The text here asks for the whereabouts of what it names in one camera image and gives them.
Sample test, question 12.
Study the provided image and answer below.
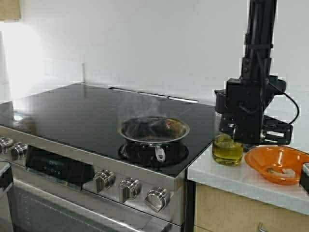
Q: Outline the black robot base left edge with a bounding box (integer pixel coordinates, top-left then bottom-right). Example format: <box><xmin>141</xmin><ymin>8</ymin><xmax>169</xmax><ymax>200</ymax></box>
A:
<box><xmin>0</xmin><ymin>161</ymin><xmax>13</xmax><ymax>192</ymax></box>

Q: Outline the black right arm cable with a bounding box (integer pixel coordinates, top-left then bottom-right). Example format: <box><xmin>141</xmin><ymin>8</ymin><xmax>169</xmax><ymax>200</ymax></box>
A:
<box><xmin>275</xmin><ymin>87</ymin><xmax>300</xmax><ymax>126</ymax></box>

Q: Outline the metal cabinet drawer handle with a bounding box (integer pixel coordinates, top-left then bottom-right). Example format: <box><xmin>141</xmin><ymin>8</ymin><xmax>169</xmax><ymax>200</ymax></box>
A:
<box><xmin>257</xmin><ymin>222</ymin><xmax>267</xmax><ymax>232</ymax></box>

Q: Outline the far left stove knob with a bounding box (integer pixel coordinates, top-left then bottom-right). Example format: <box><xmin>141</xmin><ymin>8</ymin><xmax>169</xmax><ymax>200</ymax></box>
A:
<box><xmin>0</xmin><ymin>137</ymin><xmax>14</xmax><ymax>154</ymax></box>

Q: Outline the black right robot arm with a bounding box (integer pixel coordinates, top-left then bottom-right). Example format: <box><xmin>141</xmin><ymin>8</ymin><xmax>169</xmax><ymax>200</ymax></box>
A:
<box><xmin>215</xmin><ymin>0</ymin><xmax>293</xmax><ymax>145</ymax></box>

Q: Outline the black robot base right edge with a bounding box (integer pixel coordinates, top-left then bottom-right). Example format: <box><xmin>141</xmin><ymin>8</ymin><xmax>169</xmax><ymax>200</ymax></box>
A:
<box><xmin>299</xmin><ymin>162</ymin><xmax>309</xmax><ymax>194</ymax></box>

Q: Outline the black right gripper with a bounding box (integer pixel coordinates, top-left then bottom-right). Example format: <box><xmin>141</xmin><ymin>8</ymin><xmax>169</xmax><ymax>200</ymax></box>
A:
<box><xmin>214</xmin><ymin>75</ymin><xmax>293</xmax><ymax>145</ymax></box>

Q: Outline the stove black display panel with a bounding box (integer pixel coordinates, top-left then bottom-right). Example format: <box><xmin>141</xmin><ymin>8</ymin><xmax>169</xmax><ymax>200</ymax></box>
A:
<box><xmin>25</xmin><ymin>146</ymin><xmax>94</xmax><ymax>191</ymax></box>

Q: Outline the far right stove knob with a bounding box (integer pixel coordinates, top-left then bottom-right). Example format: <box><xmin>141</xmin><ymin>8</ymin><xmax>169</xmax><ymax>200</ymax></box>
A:
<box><xmin>144</xmin><ymin>187</ymin><xmax>170</xmax><ymax>213</ymax></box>

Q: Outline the wood upper cabinet corner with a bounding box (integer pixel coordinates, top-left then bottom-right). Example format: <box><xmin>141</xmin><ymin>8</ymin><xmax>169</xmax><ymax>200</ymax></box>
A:
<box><xmin>0</xmin><ymin>0</ymin><xmax>21</xmax><ymax>22</ymax></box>

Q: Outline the stainless steel electric stove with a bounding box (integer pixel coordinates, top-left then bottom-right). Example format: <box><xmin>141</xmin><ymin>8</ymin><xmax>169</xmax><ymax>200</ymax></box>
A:
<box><xmin>0</xmin><ymin>84</ymin><xmax>214</xmax><ymax>232</ymax></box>

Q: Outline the middle stove knob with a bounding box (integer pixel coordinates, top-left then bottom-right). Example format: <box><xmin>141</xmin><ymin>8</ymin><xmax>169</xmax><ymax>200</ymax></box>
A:
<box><xmin>93</xmin><ymin>170</ymin><xmax>116</xmax><ymax>193</ymax></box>

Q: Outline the steel frying pan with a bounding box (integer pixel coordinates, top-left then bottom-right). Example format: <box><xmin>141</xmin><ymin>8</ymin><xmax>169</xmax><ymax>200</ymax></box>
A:
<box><xmin>118</xmin><ymin>116</ymin><xmax>190</xmax><ymax>163</ymax></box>

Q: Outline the glass oil dispenser black lid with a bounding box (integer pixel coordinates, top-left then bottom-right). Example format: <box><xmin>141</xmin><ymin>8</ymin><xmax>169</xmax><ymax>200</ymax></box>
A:
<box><xmin>212</xmin><ymin>134</ymin><xmax>243</xmax><ymax>166</ymax></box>

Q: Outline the raw white shrimp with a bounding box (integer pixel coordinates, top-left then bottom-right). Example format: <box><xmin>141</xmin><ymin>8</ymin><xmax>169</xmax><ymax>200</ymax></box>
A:
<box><xmin>267</xmin><ymin>168</ymin><xmax>296</xmax><ymax>178</ymax></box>

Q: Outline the orange plastic bowl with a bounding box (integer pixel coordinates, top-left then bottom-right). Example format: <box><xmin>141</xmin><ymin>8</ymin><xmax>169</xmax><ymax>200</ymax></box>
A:
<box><xmin>244</xmin><ymin>145</ymin><xmax>309</xmax><ymax>186</ymax></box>

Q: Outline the stove knob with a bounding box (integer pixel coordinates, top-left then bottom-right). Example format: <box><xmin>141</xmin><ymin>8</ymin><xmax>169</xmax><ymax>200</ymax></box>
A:
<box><xmin>119</xmin><ymin>178</ymin><xmax>141</xmax><ymax>203</ymax></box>
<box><xmin>93</xmin><ymin>170</ymin><xmax>116</xmax><ymax>193</ymax></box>
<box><xmin>0</xmin><ymin>137</ymin><xmax>14</xmax><ymax>154</ymax></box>
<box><xmin>144</xmin><ymin>187</ymin><xmax>170</xmax><ymax>213</ymax></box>
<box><xmin>9</xmin><ymin>143</ymin><xmax>28</xmax><ymax>161</ymax></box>

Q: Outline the light wood base cabinet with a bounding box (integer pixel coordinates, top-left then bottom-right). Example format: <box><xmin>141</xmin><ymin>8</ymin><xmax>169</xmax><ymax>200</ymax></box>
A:
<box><xmin>193</xmin><ymin>184</ymin><xmax>309</xmax><ymax>232</ymax></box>

